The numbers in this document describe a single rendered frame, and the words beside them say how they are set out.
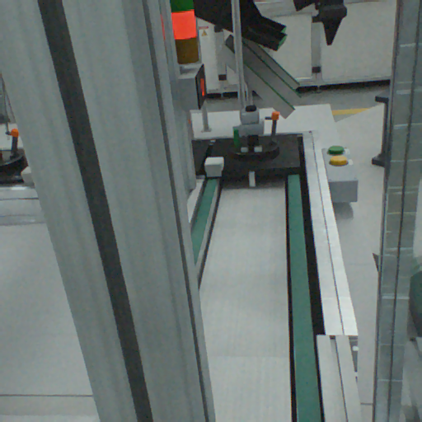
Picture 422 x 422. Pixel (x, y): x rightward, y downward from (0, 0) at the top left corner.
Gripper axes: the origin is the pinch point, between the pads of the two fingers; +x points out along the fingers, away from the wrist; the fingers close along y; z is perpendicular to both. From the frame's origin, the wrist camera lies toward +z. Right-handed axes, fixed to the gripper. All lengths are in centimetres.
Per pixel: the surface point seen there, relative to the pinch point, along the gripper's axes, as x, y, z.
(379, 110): 40, -58, -23
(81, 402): 39, 82, 45
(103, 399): 0, 116, 22
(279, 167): 28.5, 16.9, 12.8
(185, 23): -8.5, 26.4, 30.9
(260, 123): 19.9, 6.9, 17.7
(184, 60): -1.3, 26.5, 32.0
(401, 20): -15, 89, 1
